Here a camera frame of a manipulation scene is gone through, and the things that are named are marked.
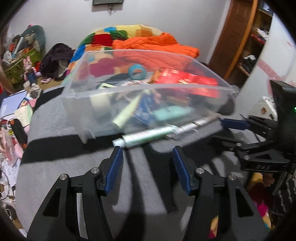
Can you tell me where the green grey neck pillow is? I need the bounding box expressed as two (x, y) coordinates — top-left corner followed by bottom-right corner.
(21, 25), (46, 52)

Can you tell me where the blue tape roll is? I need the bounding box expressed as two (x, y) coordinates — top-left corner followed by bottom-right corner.
(128, 64), (147, 80)

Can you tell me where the white suitcase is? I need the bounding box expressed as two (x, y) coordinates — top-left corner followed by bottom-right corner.
(248, 96), (278, 121)

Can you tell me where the wooden shelf unit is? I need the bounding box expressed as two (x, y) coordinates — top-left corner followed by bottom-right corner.
(229, 1), (273, 88)

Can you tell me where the colourful patchwork quilt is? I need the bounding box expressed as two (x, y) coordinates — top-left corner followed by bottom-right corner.
(61, 24), (163, 86)

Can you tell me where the small black wall screen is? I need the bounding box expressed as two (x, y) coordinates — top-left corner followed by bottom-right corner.
(92, 0), (123, 6)

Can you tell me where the blue notebook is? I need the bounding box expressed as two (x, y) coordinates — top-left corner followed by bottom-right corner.
(1, 90), (27, 118)

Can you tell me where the red gold packet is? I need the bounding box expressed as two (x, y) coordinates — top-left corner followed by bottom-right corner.
(152, 68), (220, 98)

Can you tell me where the rabbit plush doll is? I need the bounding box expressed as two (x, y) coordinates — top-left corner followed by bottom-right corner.
(23, 56), (37, 85)

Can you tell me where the pink braided hair tie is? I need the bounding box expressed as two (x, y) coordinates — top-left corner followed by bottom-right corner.
(117, 78), (163, 103)

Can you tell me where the blue card packet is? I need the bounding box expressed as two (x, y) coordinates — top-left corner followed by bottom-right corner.
(133, 93), (157, 126)

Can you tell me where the white silver pen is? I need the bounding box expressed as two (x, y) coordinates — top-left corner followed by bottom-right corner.
(168, 113), (219, 138)

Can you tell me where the orange puffer jacket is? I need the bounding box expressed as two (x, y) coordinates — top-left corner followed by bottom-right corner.
(112, 33), (200, 70)

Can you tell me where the black orange slipper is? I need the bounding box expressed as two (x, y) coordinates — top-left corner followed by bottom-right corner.
(10, 118), (28, 150)

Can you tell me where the clear plastic storage box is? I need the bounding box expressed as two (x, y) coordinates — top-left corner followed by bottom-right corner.
(62, 49), (235, 143)

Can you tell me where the dark clothes pile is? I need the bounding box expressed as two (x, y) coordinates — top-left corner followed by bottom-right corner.
(40, 43), (74, 80)

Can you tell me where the light blue bottle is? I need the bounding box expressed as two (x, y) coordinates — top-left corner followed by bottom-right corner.
(153, 105), (194, 121)

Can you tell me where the white ointment tube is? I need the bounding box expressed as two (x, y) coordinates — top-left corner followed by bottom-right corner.
(112, 125), (178, 148)

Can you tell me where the white tape roll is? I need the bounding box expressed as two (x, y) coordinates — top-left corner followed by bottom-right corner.
(89, 95), (110, 118)

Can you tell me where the light green tube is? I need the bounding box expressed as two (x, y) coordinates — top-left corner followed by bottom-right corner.
(112, 95), (142, 130)

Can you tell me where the green basket of clutter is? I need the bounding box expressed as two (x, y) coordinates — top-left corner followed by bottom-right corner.
(2, 33), (43, 85)

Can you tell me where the wooden door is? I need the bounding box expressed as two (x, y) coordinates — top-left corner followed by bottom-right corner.
(209, 1), (258, 80)

